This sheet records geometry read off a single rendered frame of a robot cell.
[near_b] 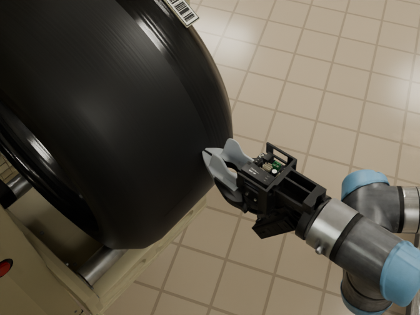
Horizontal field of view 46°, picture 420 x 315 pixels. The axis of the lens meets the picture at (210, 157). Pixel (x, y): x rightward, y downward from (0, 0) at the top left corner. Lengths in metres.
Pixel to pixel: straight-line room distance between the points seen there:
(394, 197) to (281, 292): 1.25
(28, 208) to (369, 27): 2.16
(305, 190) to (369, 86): 1.99
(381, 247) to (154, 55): 0.40
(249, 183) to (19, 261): 0.48
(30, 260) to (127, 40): 0.49
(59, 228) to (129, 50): 0.65
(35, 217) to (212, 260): 0.94
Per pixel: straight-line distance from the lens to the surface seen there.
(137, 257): 1.12
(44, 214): 1.29
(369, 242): 0.66
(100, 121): 0.68
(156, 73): 0.72
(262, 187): 0.69
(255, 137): 2.33
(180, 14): 0.77
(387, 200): 0.81
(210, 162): 0.76
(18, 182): 1.21
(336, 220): 0.67
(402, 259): 0.66
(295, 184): 0.68
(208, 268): 2.02
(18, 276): 1.02
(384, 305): 0.77
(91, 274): 1.07
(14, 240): 0.93
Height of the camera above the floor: 1.90
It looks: 57 degrees down
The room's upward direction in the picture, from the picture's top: straight up
